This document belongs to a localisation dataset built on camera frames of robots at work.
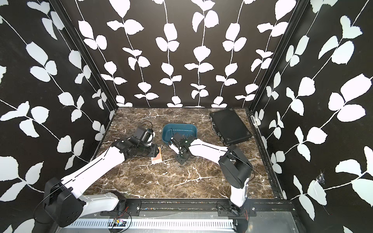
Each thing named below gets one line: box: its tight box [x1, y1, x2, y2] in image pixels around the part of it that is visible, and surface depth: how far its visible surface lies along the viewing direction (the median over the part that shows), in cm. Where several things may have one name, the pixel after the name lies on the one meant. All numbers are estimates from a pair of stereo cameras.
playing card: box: [151, 149, 163, 165], surface depth 92 cm
